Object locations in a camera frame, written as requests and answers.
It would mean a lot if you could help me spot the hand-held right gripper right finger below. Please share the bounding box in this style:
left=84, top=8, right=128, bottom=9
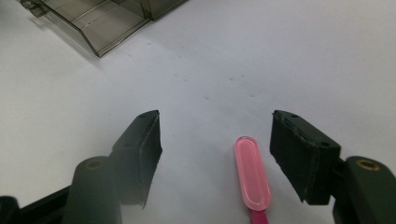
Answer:
left=269, top=109, right=342, bottom=206

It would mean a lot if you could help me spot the clear grey compartment box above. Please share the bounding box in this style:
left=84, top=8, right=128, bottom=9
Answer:
left=20, top=0, right=190, bottom=58

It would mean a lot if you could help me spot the pink hair clip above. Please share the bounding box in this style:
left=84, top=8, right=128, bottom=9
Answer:
left=233, top=135, right=273, bottom=224

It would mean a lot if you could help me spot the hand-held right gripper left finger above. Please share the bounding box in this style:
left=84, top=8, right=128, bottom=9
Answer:
left=108, top=109, right=163, bottom=209

